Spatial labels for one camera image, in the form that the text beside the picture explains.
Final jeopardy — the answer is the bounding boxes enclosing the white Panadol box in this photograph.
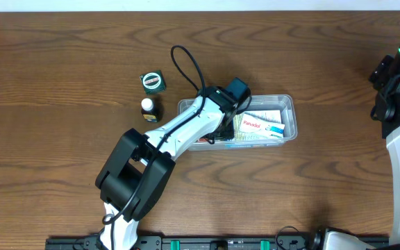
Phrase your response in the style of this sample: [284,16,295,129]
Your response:
[239,116,285,138]

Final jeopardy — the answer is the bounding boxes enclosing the blue patch box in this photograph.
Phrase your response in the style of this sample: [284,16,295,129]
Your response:
[225,110,285,149]

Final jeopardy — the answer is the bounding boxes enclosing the dark syrup bottle white cap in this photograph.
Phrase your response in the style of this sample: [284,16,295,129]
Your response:
[141,98,161,123]

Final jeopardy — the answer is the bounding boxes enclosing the green Zam-Buk box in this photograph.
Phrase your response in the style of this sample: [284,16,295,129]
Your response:
[140,70,167,95]

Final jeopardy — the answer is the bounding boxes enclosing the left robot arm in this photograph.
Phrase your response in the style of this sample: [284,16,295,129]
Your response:
[95,78,251,249]

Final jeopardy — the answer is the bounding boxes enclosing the clear plastic container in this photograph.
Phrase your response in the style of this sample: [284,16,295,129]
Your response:
[189,94,297,151]

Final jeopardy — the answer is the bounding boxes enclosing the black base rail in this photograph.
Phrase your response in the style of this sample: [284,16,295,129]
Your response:
[45,235,394,250]

